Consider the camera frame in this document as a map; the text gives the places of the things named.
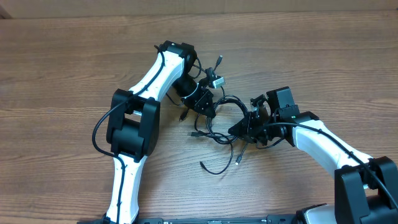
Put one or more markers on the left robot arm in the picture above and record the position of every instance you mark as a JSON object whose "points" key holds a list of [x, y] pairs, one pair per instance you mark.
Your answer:
{"points": [[134, 122]]}

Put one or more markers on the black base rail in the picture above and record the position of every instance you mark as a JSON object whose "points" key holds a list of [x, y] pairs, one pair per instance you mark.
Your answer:
{"points": [[270, 219]]}

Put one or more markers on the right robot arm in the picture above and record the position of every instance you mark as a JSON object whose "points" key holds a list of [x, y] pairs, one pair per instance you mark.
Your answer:
{"points": [[365, 187]]}

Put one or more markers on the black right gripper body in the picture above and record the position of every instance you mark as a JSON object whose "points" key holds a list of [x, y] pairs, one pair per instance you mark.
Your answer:
{"points": [[255, 129]]}

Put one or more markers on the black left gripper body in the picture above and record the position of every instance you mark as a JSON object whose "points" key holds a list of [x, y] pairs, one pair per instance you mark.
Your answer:
{"points": [[193, 95]]}

